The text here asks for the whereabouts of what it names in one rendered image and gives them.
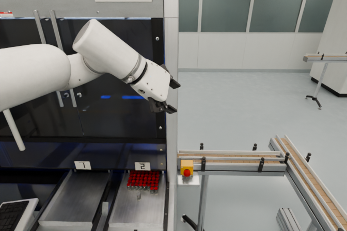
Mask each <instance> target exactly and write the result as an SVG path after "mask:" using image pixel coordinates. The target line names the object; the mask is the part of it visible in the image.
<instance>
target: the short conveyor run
mask: <svg viewBox="0 0 347 231"><path fill-rule="evenodd" d="M200 145H201V146H200V150H179V151H178V152H177V158H181V157H185V158H193V165H194V169H193V171H198V174H199V175H231V176H283V177H284V175H285V172H286V169H287V166H286V164H285V163H284V162H283V161H284V160H285V158H281V157H280V151H256V149H257V144H256V143H254V146H253V150H252V151H222V150H203V143H200Z"/></svg>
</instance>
